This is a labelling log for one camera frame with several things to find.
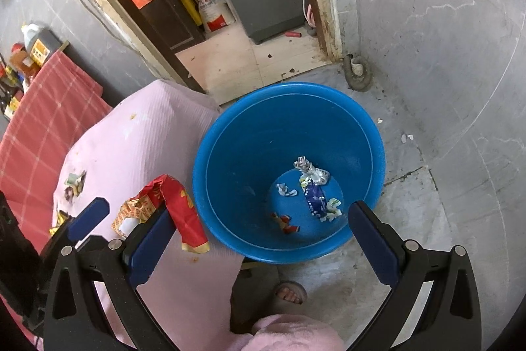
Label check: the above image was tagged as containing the red checkered cloth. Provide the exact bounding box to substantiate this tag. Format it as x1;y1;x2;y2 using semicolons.
0;49;115;208

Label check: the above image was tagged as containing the foot in sandal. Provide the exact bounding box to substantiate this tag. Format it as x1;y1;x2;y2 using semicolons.
271;280;308;306

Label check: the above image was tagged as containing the red white sack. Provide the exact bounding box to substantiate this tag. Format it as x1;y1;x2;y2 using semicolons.
184;0;236;33

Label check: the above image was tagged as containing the blue plastic bucket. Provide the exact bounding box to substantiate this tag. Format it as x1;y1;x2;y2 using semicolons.
192;82;386;264

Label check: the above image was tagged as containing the blue foil wrapper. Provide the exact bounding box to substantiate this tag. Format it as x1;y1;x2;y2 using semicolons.
300;176;329;218

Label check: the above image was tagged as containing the yellow red small box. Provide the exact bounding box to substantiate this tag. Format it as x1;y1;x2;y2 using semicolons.
50;211;70;234

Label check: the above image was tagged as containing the grey drain pipe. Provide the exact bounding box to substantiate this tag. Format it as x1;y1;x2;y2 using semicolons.
343;54;372;92

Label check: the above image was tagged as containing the orange sauce bottle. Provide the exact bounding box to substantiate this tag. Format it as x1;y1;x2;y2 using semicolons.
8;42;44;84

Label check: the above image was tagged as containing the person's pink clothing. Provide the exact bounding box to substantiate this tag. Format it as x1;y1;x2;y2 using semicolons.
242;314;346;351

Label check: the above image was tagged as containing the yellow red printed paper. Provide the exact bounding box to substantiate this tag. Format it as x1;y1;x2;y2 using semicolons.
110;197;165;238

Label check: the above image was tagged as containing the silver wrapper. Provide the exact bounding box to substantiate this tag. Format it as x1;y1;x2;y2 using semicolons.
294;156;331;186

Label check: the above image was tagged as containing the person's foot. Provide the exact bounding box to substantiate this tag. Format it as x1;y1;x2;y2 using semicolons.
278;287;304;306

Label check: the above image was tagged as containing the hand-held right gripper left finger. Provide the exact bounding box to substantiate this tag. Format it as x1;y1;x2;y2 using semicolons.
43;207;177;351

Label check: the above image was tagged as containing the dark brown door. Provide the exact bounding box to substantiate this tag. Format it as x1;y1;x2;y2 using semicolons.
88;0;206;92

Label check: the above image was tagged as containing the pink floral blanket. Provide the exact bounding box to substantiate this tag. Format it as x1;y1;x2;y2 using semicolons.
31;79;251;351

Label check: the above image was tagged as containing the wooden door frame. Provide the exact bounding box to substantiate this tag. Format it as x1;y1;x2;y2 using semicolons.
49;0;346;107

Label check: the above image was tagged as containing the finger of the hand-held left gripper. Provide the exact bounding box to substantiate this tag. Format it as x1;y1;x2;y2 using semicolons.
40;198;111;257

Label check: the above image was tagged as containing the red gold foil wrapper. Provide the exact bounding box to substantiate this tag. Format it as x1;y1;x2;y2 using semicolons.
142;174;211;254

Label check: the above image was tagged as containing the white green wrapper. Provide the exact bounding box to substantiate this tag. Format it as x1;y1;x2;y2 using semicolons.
318;198;344;221

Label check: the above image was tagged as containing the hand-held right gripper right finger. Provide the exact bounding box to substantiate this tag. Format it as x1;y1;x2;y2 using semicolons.
348;201;482;351

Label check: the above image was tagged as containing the large cooking oil jug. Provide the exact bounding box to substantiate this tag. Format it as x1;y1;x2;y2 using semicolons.
22;23;62;66

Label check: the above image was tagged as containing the small red wrapper scrap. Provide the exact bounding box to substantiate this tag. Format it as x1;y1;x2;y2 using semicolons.
270;212;300;233

